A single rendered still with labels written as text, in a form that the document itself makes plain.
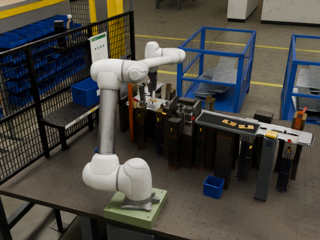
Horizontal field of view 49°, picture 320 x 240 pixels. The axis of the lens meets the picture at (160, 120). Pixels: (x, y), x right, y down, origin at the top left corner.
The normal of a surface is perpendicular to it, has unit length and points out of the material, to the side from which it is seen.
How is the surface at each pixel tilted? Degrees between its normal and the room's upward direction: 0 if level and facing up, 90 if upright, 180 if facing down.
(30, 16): 90
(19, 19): 90
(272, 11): 90
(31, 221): 0
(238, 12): 90
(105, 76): 68
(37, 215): 0
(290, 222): 0
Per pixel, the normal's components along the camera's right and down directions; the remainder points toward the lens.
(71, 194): 0.00, -0.88
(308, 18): -0.32, 0.44
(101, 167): -0.07, -0.04
